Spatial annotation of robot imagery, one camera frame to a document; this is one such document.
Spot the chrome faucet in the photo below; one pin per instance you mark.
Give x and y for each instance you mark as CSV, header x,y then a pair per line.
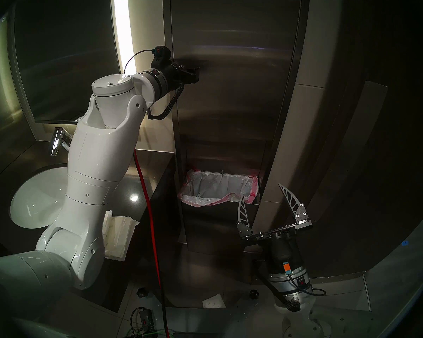
x,y
58,140

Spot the black electronics box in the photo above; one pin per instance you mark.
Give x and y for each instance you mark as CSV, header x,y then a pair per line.
x,y
146,319

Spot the bright LED light strip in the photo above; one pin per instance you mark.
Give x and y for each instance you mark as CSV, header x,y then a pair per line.
x,y
123,24

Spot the white paper scrap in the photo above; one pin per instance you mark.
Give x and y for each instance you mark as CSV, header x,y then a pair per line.
x,y
214,301

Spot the stainless steel dispenser cabinet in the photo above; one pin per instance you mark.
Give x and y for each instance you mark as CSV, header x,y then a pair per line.
x,y
211,231

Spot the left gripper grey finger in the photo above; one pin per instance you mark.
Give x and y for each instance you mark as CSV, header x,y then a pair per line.
x,y
179,68
192,75

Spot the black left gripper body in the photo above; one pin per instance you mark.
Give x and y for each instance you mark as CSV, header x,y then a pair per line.
x,y
167,71

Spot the black star knob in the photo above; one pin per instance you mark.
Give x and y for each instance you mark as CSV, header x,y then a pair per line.
x,y
142,292
254,294

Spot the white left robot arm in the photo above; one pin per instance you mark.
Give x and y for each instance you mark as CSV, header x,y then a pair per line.
x,y
98,157

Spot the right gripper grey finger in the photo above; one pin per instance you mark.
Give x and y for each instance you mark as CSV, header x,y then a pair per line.
x,y
300,215
244,224

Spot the stainless steel dispenser door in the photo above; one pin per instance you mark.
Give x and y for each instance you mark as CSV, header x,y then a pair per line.
x,y
232,94

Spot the wall mirror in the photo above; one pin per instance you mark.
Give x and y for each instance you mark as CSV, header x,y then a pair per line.
x,y
56,41

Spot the folded white paper towels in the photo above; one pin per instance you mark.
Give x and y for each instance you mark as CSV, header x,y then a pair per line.
x,y
121,235

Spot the white sink basin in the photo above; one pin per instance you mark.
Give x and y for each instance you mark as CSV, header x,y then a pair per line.
x,y
31,203

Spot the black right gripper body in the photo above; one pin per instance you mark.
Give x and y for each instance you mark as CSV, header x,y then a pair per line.
x,y
283,249

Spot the trash bin with liner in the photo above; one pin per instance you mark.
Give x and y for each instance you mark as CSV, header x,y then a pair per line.
x,y
211,187

